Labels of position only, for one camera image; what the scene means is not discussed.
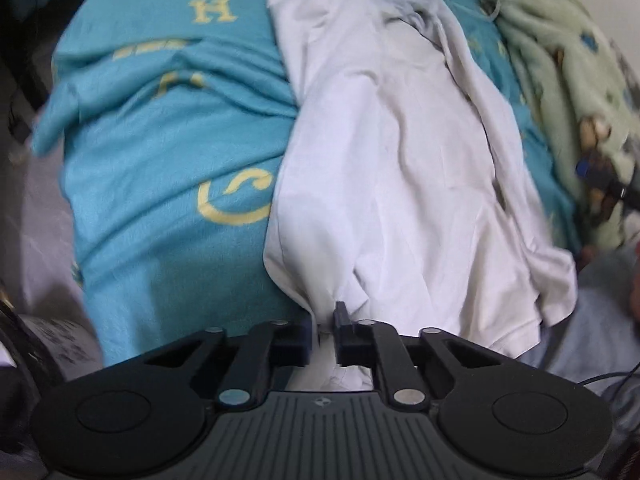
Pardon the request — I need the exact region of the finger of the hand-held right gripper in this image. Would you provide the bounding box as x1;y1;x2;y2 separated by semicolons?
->
575;154;629;202

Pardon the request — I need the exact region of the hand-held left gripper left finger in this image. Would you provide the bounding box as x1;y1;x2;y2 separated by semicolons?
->
142;320;321;407

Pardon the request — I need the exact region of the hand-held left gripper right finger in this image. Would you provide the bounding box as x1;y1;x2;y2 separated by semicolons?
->
333;302;502;409

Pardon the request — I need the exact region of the white shirt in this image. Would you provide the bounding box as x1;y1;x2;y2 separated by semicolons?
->
262;0;579;394

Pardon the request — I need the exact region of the green printed fleece blanket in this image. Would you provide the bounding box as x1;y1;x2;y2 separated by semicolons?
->
450;0;640;252

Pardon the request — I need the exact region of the person's light grey clothing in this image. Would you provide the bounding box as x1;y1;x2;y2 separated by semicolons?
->
519;249;640;413

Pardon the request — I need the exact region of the teal blanket with yellow print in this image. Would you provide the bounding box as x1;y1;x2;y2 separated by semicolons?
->
32;0;584;367

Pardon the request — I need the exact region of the white printed bag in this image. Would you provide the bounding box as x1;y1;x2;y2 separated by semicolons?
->
19;312;104;377

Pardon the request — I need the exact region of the thin dark cable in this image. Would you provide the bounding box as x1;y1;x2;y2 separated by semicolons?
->
579;366;640;392

